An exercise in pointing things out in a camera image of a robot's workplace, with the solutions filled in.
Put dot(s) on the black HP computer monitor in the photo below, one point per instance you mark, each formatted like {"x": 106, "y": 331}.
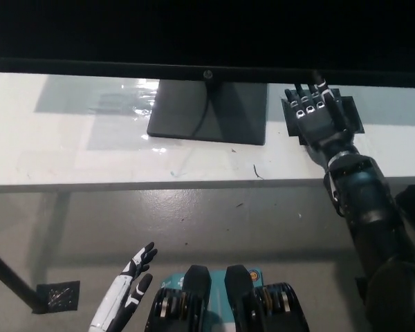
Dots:
{"x": 193, "y": 34}

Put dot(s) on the black floor tape patch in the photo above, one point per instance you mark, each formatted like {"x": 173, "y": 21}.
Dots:
{"x": 59, "y": 294}

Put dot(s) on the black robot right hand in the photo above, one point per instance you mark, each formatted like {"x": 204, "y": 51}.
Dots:
{"x": 320, "y": 128}

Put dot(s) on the black tape patch on desk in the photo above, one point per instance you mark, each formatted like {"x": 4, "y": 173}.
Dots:
{"x": 353, "y": 117}

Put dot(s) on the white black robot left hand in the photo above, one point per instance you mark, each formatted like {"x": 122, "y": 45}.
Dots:
{"x": 124, "y": 287}

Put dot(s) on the clear plastic film sheet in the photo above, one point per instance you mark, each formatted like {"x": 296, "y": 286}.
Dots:
{"x": 90, "y": 100}

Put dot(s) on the black metal table leg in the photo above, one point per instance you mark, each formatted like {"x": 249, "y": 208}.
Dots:
{"x": 10, "y": 276}

